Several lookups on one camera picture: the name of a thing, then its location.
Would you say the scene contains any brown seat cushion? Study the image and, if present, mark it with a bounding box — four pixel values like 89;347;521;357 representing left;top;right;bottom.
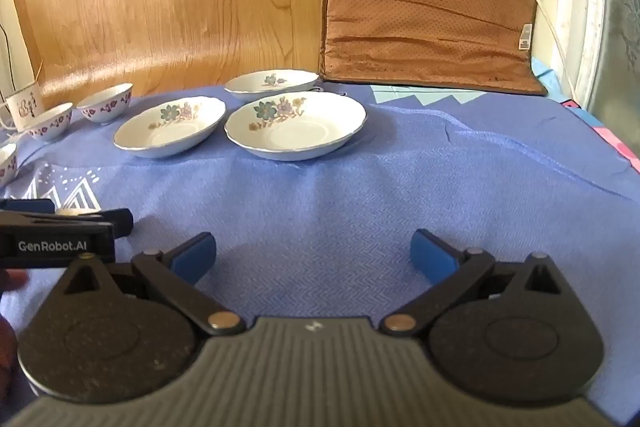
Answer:
318;0;548;96

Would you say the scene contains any blue printed blanket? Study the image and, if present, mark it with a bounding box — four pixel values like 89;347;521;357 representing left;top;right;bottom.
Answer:
0;57;640;423

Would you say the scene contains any white bowl with pink flowers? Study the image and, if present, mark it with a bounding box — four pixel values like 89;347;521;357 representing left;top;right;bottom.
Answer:
27;102;74;142
76;83;134;126
0;143;19;188

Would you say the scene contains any person's left hand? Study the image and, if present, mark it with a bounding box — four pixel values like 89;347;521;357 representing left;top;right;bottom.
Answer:
0;269;29;403

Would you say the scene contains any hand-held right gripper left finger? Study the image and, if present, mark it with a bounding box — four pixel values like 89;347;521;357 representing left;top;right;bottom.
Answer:
59;231;247;337

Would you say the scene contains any white printed mug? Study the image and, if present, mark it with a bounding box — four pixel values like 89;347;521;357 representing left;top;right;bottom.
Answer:
0;82;42;132

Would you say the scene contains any white floral plate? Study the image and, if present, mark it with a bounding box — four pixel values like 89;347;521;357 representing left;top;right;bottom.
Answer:
113;95;227;158
223;69;320;102
224;91;368;162

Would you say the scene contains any dark thin cable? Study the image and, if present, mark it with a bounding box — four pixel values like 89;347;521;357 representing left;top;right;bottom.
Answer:
0;24;14;94

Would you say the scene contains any white framed floral glass door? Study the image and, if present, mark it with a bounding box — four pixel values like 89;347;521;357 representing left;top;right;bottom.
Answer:
544;0;640;130

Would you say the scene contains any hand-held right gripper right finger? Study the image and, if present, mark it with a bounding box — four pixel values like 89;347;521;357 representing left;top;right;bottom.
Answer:
380;229;567;337

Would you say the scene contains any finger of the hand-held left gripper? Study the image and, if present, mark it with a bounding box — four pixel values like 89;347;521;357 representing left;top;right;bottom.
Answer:
0;199;56;214
99;208;134;239

